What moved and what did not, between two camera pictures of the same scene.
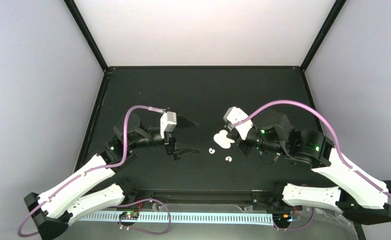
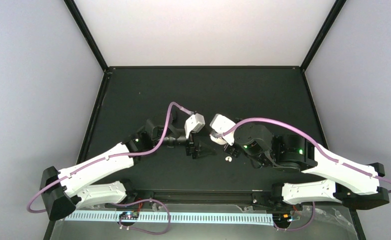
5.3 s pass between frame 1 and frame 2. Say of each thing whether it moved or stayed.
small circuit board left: stayed
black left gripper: moved
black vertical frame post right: stayed
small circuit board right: stayed
